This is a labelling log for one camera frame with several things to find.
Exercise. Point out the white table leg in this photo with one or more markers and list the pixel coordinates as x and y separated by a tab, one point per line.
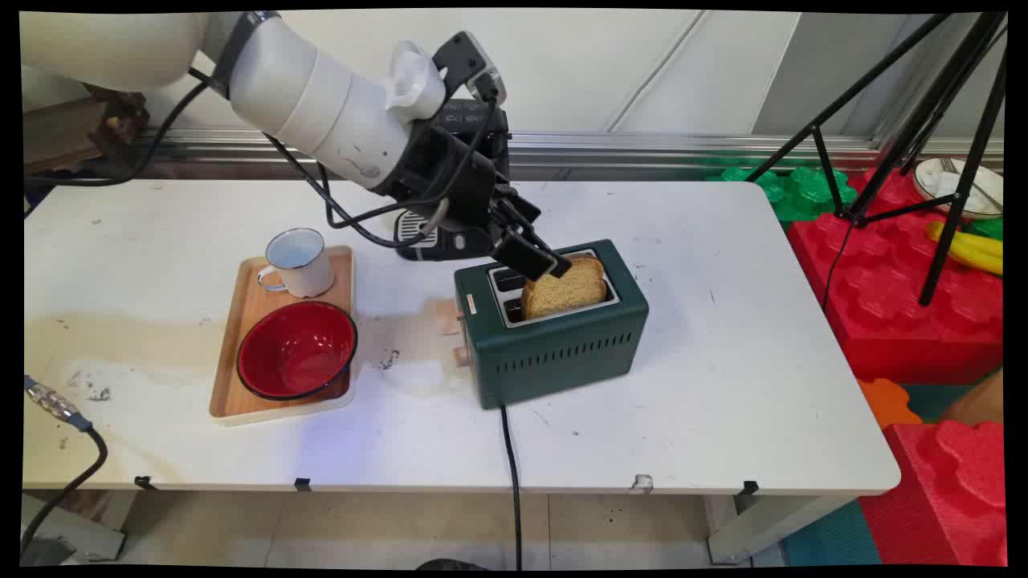
763	530

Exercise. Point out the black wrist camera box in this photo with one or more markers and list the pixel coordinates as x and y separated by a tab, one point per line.
470	60

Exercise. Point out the red bowl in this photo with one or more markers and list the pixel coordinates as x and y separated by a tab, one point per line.
295	353

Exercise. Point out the white plate with fork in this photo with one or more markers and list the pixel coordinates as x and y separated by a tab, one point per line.
932	183

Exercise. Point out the brown bread slice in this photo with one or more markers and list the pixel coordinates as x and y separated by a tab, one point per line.
566	293

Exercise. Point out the wooden serving tray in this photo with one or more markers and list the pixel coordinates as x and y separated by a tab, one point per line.
253	309

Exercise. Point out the aluminium wall rail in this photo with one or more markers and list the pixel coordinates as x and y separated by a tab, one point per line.
683	148

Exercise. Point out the large red foam block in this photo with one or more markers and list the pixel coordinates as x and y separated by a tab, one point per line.
883	305

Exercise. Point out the orange foam piece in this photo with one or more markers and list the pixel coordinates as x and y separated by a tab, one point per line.
887	401

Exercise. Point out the metal fork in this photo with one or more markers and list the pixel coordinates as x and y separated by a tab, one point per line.
954	170

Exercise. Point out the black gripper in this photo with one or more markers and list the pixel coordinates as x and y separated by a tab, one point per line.
450	181

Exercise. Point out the green two-slot toaster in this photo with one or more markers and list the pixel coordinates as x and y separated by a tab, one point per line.
554	353

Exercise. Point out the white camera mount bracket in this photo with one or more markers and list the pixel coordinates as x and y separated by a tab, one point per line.
416	80

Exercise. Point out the small red foam block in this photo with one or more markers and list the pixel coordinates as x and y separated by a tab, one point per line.
948	498

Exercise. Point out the yellow banana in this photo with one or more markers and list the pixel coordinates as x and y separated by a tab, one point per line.
976	253

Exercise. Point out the green foam block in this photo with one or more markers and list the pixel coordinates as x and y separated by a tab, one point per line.
803	193

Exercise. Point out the white tape scrap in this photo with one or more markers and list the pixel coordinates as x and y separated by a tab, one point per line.
640	482

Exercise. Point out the black tripod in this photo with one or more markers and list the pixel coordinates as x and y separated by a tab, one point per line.
952	120

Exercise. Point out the white enamel mug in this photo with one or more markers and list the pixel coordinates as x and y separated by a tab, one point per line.
303	263

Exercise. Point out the black coffee machine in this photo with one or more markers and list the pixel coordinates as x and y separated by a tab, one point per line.
450	241

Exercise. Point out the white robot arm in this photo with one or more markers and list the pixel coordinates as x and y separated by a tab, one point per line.
321	96

